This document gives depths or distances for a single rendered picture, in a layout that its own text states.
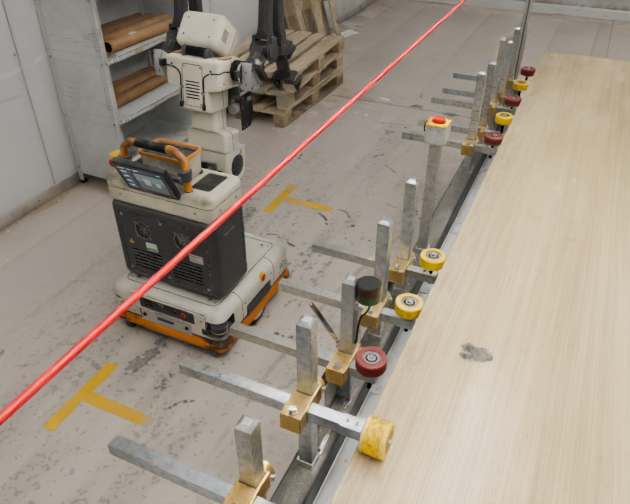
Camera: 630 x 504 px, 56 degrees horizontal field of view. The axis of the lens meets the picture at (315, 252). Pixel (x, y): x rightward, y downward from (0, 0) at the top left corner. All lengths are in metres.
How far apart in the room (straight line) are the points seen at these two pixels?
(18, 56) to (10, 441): 2.25
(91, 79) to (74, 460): 2.29
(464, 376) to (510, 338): 0.20
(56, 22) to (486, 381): 3.25
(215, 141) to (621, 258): 1.70
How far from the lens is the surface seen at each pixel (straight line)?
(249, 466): 1.17
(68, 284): 3.47
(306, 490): 1.53
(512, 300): 1.78
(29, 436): 2.76
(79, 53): 3.96
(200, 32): 2.61
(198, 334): 2.76
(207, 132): 2.74
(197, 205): 2.41
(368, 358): 1.52
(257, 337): 1.65
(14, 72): 4.01
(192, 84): 2.62
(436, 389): 1.48
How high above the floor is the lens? 1.99
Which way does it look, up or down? 35 degrees down
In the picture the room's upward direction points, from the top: straight up
